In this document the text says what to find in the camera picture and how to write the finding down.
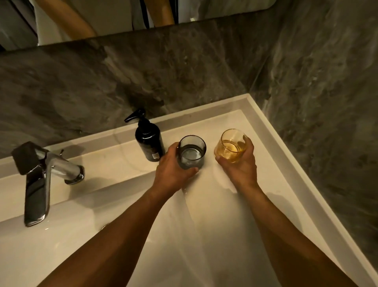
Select person's right hand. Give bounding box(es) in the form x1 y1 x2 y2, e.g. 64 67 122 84
215 136 260 191

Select person's left hand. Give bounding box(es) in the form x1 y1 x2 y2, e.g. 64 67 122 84
153 142 199 197

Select grey glass tumbler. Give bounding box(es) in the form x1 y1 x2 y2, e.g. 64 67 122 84
176 135 207 171

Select amber glass tumbler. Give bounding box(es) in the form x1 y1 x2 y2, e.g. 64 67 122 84
214 129 248 163

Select person's left forearm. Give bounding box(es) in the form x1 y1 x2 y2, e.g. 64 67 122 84
38 187 181 287

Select person's right forearm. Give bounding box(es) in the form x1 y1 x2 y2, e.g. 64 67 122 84
238 183 358 287

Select white rectangular sink basin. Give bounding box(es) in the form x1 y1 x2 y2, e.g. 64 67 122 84
0 93 378 287

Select black pump soap bottle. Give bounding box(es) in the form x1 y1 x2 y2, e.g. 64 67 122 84
124 108 165 162

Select chrome sink faucet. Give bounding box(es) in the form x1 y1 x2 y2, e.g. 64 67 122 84
11 141 85 227

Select wall mirror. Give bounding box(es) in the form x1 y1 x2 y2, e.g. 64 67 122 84
0 0 276 51

